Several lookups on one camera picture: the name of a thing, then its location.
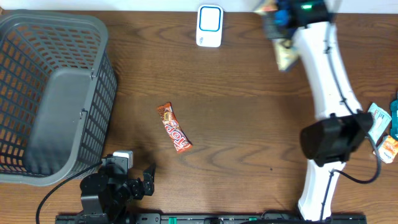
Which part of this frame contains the yellow white snack bag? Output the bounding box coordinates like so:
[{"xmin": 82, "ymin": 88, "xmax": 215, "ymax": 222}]
[{"xmin": 254, "ymin": 0, "xmax": 299, "ymax": 72}]

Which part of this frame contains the orange chocolate bar wrapper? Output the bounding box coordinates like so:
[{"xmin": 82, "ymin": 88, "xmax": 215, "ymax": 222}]
[{"xmin": 156, "ymin": 102, "xmax": 193, "ymax": 152}]

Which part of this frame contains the blue mouthwash bottle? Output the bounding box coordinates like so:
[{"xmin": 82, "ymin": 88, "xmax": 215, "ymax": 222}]
[{"xmin": 390, "ymin": 99, "xmax": 398, "ymax": 140}]

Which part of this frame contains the light teal tissue pack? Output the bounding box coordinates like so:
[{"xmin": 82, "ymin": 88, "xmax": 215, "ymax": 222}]
[{"xmin": 368, "ymin": 103, "xmax": 392, "ymax": 143}]

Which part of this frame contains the small orange box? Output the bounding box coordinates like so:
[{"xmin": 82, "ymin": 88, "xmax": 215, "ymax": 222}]
[{"xmin": 377, "ymin": 135, "xmax": 397, "ymax": 164}]

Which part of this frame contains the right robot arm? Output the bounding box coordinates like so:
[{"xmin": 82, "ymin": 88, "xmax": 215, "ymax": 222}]
[{"xmin": 256, "ymin": 1, "xmax": 374, "ymax": 223}]

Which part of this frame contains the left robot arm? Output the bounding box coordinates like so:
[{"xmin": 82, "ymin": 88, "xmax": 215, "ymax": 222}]
[{"xmin": 75, "ymin": 156, "xmax": 156, "ymax": 223}]

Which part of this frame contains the white barcode scanner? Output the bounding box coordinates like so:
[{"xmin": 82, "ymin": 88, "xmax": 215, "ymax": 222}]
[{"xmin": 196, "ymin": 4, "xmax": 224, "ymax": 48}]

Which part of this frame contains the grey plastic shopping basket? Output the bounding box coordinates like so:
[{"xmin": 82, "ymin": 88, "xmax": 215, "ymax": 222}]
[{"xmin": 1, "ymin": 10, "xmax": 118, "ymax": 186}]

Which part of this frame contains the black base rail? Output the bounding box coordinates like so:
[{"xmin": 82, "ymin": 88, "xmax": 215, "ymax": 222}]
[{"xmin": 55, "ymin": 212, "xmax": 368, "ymax": 224}]

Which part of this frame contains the left camera cable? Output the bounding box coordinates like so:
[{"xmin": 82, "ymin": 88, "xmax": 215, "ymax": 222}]
[{"xmin": 35, "ymin": 160, "xmax": 105, "ymax": 224}]

